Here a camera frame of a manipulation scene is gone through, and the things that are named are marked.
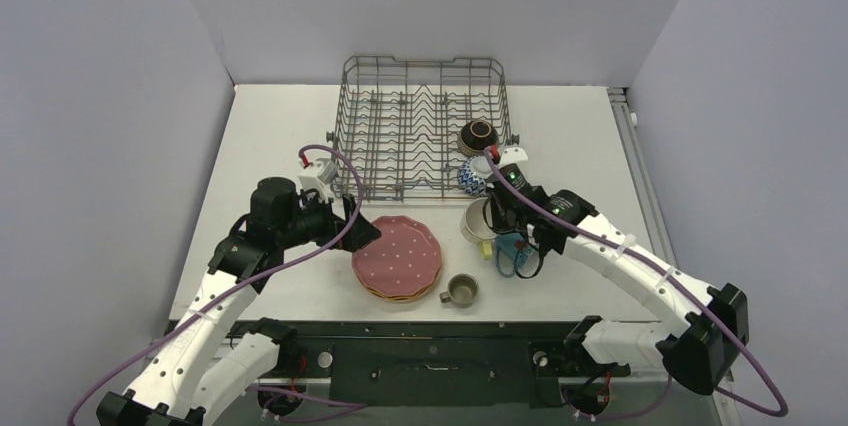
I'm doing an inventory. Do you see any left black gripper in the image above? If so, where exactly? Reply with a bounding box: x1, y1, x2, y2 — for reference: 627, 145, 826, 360
277, 188, 380, 252

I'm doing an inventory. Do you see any yellow green mug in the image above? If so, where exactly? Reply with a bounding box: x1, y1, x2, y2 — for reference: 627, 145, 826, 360
460, 198, 497, 260

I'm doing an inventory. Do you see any blue handled white mug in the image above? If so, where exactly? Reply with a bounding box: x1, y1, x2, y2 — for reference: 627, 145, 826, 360
493, 233, 543, 280

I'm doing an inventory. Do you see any orange patterned small bowl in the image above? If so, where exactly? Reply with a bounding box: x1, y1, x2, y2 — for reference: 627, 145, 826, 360
457, 155, 492, 197

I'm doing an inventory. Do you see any dark brown glazed bowl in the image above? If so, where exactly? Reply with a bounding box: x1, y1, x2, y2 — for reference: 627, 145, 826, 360
457, 119, 499, 157

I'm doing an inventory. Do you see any small grey cup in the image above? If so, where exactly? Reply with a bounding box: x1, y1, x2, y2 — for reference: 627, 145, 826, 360
439, 274, 479, 308

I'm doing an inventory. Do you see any grey wire dish rack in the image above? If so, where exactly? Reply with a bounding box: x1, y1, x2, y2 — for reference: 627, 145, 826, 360
327, 54, 520, 202

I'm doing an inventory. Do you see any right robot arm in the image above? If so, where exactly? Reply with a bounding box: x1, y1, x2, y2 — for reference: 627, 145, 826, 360
487, 165, 748, 395

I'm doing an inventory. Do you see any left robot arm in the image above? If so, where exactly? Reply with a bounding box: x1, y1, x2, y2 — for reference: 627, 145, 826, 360
96, 176, 380, 425

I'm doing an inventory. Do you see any pink polka dot plate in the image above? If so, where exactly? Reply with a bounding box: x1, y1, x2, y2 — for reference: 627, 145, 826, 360
352, 215, 443, 288

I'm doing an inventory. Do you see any yellow plate under pink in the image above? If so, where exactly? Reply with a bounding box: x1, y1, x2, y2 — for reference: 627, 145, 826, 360
359, 275, 441, 303

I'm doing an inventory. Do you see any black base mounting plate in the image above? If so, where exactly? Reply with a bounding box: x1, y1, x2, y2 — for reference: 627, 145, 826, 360
260, 320, 630, 408

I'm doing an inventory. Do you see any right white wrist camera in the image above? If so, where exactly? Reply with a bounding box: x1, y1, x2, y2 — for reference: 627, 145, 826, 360
492, 146, 529, 169

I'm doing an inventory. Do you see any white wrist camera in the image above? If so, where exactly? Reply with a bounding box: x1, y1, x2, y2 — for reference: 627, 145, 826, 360
298, 158, 338, 203
492, 146, 529, 169

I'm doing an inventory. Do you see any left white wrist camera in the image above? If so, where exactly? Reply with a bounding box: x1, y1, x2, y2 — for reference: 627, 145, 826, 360
298, 158, 338, 203

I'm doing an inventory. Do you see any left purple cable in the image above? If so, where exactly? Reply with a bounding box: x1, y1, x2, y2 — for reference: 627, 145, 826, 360
66, 144, 366, 426

